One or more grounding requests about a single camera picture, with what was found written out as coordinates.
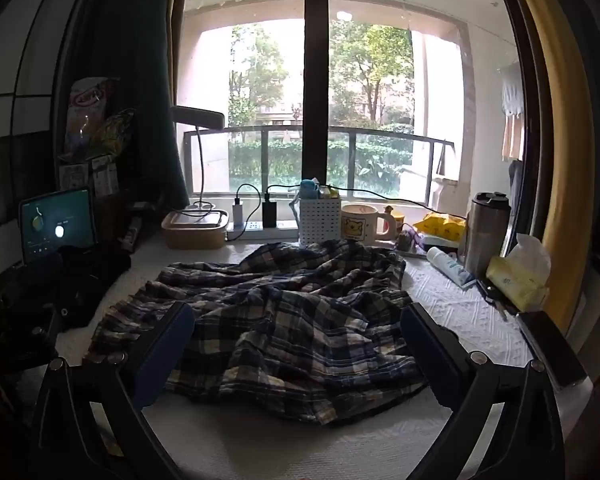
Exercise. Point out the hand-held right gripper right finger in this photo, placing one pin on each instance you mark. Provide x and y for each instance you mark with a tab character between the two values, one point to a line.
430	355

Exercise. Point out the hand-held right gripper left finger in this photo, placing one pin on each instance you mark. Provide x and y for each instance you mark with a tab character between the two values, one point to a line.
162	355

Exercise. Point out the blue plaid shirt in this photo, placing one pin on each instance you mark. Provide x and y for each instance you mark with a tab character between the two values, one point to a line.
290	320

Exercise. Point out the white lotion tube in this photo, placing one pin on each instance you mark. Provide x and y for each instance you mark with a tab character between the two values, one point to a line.
450	266

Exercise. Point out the tablet with teal screen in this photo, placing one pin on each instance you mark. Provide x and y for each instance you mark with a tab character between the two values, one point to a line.
55	225

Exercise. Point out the yellow tissue pack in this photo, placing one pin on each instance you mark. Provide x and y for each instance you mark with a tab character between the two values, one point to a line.
517	280

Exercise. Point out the small dark figurine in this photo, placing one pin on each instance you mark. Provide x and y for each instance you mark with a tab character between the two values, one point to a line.
407	239

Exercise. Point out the brown food container clear lid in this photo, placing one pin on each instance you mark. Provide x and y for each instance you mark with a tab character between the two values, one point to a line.
192	235

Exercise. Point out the steel travel tumbler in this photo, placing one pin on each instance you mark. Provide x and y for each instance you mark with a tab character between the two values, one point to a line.
486	240

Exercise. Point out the yellow wipes packet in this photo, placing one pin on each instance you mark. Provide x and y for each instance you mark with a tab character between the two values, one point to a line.
442	225

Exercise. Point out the cream bear print mug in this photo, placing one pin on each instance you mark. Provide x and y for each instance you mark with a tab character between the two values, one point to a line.
360	225

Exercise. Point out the white printed cards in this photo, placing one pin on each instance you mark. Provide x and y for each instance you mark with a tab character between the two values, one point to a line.
87	175

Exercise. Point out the white plug charger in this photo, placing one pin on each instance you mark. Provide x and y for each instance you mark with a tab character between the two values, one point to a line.
237	215

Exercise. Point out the white textured table cloth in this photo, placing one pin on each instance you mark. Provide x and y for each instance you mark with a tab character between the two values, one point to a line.
290	450

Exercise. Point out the white perforated basket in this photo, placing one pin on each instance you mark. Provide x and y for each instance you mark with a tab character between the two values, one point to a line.
320	222

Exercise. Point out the black plug charger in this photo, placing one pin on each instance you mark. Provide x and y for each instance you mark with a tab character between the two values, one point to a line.
269	215

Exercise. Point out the small yellow packets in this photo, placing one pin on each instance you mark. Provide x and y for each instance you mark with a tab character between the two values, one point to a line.
329	192

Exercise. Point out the yellow green snack bag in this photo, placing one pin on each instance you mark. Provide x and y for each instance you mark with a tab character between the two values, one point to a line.
115	132

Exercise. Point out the pink white snack bag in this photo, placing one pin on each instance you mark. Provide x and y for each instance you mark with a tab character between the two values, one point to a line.
85	105

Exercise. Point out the hanging beige garment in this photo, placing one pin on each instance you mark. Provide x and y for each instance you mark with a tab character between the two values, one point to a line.
514	135

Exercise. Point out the grey desk lamp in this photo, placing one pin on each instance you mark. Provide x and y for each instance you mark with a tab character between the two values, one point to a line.
200	116

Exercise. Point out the balcony glass railing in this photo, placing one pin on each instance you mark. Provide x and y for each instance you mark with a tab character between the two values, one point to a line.
280	132

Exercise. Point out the yellow curtain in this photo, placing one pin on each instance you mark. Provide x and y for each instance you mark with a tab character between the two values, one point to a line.
555	135

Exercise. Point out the hanging grey shirt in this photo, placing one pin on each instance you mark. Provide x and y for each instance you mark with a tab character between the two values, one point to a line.
511	90

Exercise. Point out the dark green curtain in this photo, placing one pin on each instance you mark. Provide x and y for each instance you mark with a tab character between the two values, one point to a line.
130	60

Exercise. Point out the dark window frame post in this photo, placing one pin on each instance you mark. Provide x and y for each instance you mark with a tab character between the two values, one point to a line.
316	60

